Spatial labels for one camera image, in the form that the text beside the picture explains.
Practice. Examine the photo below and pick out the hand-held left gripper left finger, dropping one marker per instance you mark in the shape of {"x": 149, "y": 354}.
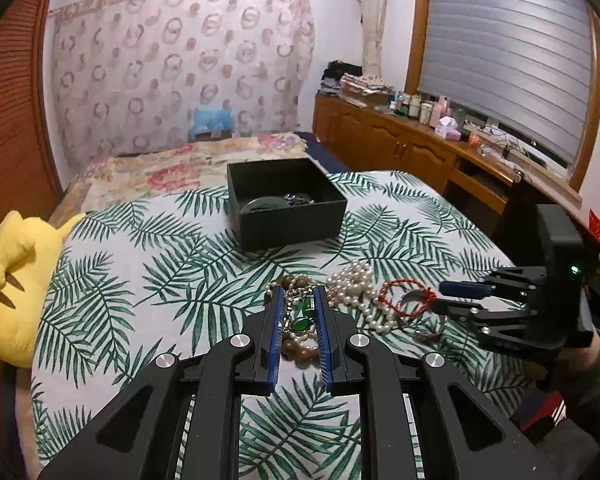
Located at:
{"x": 275, "y": 340}

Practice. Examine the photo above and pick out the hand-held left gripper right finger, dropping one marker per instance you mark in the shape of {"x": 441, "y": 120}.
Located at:
{"x": 324, "y": 340}

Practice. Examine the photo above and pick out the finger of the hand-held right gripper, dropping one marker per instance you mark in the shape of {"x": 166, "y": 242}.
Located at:
{"x": 500, "y": 325}
{"x": 462, "y": 288}

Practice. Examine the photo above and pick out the black jewelry box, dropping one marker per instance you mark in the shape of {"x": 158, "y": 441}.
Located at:
{"x": 290, "y": 225}

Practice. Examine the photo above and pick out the dark green jade bangle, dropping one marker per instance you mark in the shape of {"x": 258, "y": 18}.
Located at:
{"x": 262, "y": 205}

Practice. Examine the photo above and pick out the person's right forearm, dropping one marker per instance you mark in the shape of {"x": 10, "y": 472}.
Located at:
{"x": 597, "y": 380}

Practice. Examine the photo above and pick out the red and black object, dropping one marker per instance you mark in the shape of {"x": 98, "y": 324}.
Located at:
{"x": 540, "y": 410}

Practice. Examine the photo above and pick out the green leaf print cloth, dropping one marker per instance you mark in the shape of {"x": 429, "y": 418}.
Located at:
{"x": 180, "y": 270}

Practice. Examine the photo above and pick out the long wooden cabinet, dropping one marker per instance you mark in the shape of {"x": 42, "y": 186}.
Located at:
{"x": 410, "y": 150}

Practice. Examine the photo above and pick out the small orange lamp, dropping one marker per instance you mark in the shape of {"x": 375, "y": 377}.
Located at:
{"x": 474, "y": 140}

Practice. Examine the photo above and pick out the pink tissue box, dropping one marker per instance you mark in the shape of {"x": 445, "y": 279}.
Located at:
{"x": 447, "y": 127}

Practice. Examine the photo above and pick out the group of cosmetic bottles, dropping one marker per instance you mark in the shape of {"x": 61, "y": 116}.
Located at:
{"x": 420, "y": 107}

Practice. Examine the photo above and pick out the dark blue bed sheet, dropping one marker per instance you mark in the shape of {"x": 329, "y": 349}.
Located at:
{"x": 325, "y": 152}

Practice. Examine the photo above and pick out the floral blanket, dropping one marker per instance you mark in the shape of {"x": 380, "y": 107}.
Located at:
{"x": 180, "y": 172}

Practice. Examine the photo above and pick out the stack of patterned folded cloths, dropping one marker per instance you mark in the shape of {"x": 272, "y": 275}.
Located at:
{"x": 367, "y": 87}

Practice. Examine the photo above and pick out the blue plush toy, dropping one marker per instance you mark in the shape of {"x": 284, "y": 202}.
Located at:
{"x": 211, "y": 122}

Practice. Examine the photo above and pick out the grey window blind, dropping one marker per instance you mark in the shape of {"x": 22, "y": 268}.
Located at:
{"x": 510, "y": 50}

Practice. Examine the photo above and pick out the stack of dark folded clothes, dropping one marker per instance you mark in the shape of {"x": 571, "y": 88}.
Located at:
{"x": 336, "y": 75}

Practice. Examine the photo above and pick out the yellow plush toy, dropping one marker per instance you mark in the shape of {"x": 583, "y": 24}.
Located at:
{"x": 15, "y": 280}

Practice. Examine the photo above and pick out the cream lace curtain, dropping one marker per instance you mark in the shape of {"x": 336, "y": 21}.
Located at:
{"x": 375, "y": 30}

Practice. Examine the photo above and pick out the wooden louvered wardrobe door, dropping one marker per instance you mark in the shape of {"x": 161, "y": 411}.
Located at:
{"x": 10, "y": 135}

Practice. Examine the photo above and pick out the wooden window frame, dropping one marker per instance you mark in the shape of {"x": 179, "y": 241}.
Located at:
{"x": 415, "y": 25}

